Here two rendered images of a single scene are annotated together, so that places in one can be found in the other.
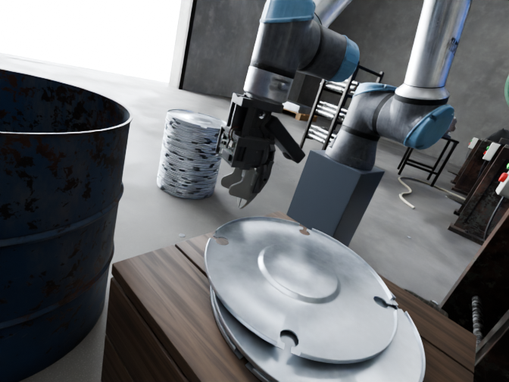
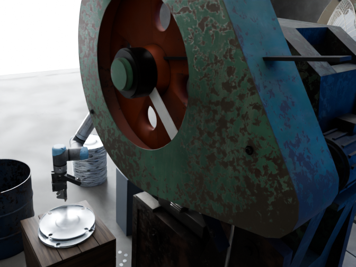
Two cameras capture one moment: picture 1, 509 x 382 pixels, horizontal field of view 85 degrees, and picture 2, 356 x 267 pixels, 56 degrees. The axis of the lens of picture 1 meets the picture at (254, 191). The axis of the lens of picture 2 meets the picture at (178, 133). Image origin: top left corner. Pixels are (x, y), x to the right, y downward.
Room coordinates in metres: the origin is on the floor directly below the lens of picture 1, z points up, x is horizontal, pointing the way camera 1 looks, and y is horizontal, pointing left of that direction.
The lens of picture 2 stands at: (-0.90, -1.05, 1.59)
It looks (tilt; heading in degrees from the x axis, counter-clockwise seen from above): 24 degrees down; 16
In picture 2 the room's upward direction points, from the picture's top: 5 degrees clockwise
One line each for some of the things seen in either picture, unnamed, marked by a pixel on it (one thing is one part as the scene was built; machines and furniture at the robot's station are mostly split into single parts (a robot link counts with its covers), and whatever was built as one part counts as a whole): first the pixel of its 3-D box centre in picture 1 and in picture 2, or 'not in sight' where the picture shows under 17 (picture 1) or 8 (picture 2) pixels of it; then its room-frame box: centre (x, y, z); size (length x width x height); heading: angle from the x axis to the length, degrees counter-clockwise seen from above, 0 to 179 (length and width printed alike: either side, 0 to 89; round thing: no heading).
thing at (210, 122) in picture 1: (199, 119); (89, 141); (1.30, 0.35, 0.35); 0.29 x 0.29 x 0.01
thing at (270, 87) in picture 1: (268, 87); (60, 167); (0.49, 0.03, 0.60); 0.08 x 0.08 x 0.05
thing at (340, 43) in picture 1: (319, 54); (78, 152); (0.57, -0.04, 0.68); 0.11 x 0.11 x 0.08; 37
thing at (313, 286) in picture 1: (299, 269); (67, 220); (0.36, -0.10, 0.37); 0.29 x 0.29 x 0.01
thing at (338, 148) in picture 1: (354, 145); not in sight; (0.88, -0.25, 0.50); 0.15 x 0.15 x 0.10
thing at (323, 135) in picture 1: (338, 112); not in sight; (3.09, -0.60, 0.47); 0.46 x 0.43 x 0.95; 38
